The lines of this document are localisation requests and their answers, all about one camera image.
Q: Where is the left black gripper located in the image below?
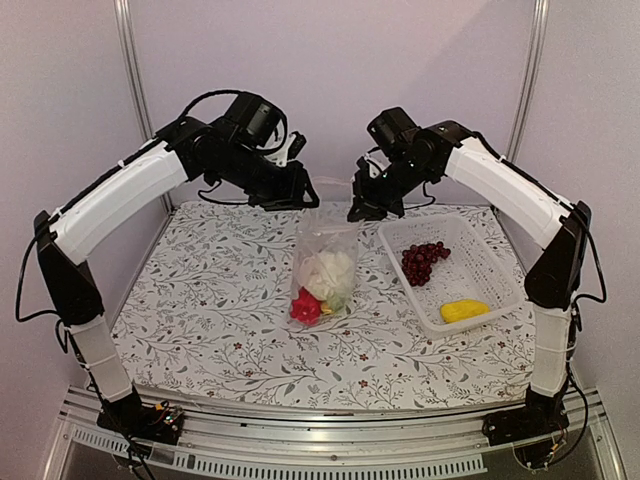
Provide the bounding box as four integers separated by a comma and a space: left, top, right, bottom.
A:
211, 142, 322, 212

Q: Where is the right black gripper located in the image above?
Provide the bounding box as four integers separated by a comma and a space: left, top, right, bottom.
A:
347, 154, 433, 222

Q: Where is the dark red grape bunch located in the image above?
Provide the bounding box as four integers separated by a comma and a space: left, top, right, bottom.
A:
401, 241, 451, 287

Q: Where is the white cauliflower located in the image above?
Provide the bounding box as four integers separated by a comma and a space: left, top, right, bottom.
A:
298, 251, 355, 301

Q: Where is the clear zip top bag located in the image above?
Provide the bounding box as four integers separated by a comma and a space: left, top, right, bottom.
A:
289, 177, 361, 327

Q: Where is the red bell pepper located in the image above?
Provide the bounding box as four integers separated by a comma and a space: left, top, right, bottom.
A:
290, 288, 322, 326

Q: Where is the white plastic basket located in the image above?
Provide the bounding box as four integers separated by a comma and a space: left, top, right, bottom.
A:
378, 213, 524, 340

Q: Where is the yellow mango front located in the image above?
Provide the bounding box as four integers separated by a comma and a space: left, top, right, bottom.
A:
440, 299, 490, 324

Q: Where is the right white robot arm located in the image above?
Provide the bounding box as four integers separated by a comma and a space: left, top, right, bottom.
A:
348, 107, 607, 436

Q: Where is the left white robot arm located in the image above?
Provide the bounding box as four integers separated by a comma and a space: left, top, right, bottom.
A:
26, 90, 319, 434

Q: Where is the floral tablecloth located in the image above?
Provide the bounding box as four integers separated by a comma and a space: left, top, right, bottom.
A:
112, 202, 535, 409

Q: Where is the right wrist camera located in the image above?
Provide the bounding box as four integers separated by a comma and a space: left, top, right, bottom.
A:
356, 153, 384, 178

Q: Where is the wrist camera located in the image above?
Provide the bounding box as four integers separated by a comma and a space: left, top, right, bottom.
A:
269, 131, 306, 167
356, 153, 384, 178

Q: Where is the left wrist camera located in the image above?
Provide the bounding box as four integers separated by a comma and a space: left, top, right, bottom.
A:
269, 131, 306, 167

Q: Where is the right aluminium frame post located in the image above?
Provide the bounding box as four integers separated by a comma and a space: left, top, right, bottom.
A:
492, 0, 551, 211

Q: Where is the aluminium frame post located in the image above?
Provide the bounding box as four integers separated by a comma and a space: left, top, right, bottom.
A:
112, 0, 174, 211
492, 0, 551, 211

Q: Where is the aluminium front rail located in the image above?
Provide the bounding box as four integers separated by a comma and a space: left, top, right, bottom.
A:
43, 387, 629, 479

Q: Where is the left aluminium frame post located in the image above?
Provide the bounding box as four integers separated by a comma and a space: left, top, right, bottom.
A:
112, 0, 174, 211

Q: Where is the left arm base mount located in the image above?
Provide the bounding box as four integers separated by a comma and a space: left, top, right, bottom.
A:
89, 373, 185, 445

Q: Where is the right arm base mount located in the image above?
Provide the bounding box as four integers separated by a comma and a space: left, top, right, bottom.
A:
482, 381, 569, 470

